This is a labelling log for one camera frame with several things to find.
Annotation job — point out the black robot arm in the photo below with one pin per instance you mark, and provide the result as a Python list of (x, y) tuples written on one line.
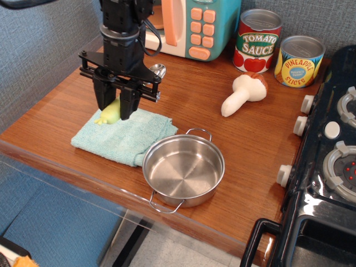
[(126, 16)]

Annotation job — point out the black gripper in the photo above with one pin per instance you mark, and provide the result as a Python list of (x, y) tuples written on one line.
[(120, 66)]

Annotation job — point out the light blue folded cloth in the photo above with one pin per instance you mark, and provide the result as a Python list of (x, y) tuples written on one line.
[(127, 141)]

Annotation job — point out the black toy stove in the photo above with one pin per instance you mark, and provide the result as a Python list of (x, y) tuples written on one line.
[(317, 226)]

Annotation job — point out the stainless steel pot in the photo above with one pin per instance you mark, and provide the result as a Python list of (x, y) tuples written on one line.
[(183, 171)]

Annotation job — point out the plush white brown mushroom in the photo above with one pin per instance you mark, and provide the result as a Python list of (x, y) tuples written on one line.
[(249, 86)]

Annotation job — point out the black tray with orange item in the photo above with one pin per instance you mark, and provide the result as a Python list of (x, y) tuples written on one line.
[(15, 255)]

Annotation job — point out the teal toy microwave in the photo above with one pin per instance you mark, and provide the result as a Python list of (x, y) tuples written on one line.
[(198, 30)]

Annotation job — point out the tomato sauce can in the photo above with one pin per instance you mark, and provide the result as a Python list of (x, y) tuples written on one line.
[(258, 34)]

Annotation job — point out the pineapple slices can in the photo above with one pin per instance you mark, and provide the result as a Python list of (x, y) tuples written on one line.
[(299, 60)]

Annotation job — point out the yellow handled metal spoon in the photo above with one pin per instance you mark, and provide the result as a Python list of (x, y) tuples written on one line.
[(111, 113)]

